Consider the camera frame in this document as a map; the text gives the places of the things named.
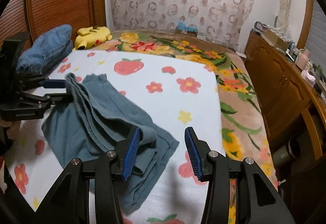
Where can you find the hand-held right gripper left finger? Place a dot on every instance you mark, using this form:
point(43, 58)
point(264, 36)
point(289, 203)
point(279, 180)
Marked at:
point(131, 155)

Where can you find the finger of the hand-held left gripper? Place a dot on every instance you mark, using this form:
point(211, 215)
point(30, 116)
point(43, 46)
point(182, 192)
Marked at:
point(56, 99)
point(53, 83)

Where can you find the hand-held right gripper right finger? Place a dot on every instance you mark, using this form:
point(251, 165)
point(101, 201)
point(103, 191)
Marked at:
point(193, 155)

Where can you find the teal pants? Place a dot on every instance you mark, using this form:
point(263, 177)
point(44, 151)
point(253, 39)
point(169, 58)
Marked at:
point(89, 122)

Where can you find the person's left hand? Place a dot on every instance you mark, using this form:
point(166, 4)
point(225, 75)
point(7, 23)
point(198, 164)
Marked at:
point(14, 129)

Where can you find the blue denim jeans pile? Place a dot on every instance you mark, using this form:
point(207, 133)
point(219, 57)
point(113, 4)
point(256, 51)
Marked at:
point(45, 48)

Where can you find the yellow plush toy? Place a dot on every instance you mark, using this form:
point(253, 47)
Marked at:
point(93, 36)

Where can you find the white flower print sheet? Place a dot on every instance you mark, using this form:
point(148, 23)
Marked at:
point(163, 101)

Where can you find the brown floral blanket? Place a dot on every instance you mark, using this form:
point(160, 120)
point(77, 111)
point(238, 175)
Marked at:
point(236, 101)

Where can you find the grey cylindrical bin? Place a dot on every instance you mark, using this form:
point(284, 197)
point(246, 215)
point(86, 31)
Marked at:
point(286, 154)

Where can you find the wooden sideboard cabinet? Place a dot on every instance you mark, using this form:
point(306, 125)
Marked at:
point(280, 86)

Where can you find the small cardboard box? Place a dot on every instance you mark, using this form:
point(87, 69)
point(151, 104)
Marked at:
point(187, 33)

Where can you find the blue plastic bag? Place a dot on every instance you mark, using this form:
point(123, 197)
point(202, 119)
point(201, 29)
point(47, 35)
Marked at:
point(187, 25)

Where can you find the pink tissue box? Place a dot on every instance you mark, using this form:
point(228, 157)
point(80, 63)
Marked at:
point(308, 78)

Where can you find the open cardboard box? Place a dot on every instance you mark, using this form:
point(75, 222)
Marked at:
point(276, 39)

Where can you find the dark patterned box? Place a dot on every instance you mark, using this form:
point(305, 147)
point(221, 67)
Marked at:
point(261, 27)

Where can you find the pink kettle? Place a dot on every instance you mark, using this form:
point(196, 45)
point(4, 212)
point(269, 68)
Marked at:
point(302, 59)

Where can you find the grey window blind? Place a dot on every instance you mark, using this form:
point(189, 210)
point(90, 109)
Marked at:
point(319, 38)

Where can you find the wooden window frame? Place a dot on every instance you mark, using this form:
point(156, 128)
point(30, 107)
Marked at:
point(307, 20)

